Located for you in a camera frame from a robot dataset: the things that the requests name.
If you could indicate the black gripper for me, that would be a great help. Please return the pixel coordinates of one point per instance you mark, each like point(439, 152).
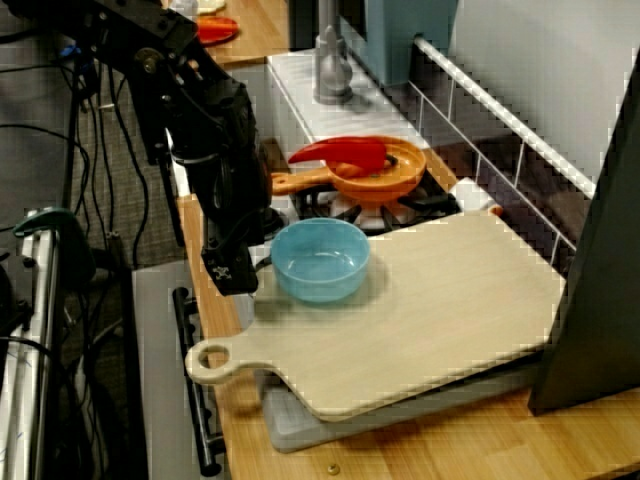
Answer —
point(225, 165)

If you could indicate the light blue plastic bowl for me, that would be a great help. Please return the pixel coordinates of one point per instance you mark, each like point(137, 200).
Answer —
point(320, 270)

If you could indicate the red toy chili pepper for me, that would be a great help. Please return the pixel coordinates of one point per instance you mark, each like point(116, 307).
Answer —
point(350, 152)

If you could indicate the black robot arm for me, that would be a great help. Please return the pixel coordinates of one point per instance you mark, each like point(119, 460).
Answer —
point(150, 40)

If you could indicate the black stove knob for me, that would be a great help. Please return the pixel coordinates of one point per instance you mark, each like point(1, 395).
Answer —
point(276, 222)

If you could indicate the white oven door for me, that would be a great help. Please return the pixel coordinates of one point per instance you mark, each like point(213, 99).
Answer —
point(155, 350)

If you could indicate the grey toy stove plate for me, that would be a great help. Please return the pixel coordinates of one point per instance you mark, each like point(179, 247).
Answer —
point(300, 430)

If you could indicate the white toy sink unit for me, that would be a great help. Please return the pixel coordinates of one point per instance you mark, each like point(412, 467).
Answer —
point(310, 110)

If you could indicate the orange toy frying pan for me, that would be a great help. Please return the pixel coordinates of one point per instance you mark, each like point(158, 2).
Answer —
point(395, 175)

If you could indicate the light wooden cutting board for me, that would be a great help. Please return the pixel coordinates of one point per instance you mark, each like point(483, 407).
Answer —
point(425, 310)

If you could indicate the black burner grate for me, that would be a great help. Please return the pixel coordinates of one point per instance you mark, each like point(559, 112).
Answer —
point(430, 202)

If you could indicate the grey toy faucet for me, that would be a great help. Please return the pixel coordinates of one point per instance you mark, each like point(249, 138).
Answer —
point(330, 65)

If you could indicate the red toy plate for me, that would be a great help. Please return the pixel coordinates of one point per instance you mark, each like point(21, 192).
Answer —
point(220, 36)

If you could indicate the white sponge block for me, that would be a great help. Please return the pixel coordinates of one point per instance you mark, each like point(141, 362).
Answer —
point(470, 195)

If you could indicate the orange toy carrot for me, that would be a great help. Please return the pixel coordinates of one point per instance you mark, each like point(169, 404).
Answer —
point(215, 21)

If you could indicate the beige toy dough piece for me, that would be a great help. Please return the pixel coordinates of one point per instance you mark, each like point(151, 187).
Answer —
point(212, 5)

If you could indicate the white toy item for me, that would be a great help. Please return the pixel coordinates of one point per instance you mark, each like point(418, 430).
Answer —
point(182, 4)

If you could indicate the teal toy cabinet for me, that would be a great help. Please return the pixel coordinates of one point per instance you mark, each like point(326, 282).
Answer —
point(400, 35)

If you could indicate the dark upright panel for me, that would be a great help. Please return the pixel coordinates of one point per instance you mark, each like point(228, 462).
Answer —
point(600, 275)

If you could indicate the black metal stand post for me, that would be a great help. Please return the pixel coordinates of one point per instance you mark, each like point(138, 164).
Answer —
point(172, 220)

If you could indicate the aluminium frame rail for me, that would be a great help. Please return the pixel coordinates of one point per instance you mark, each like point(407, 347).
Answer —
point(40, 325)

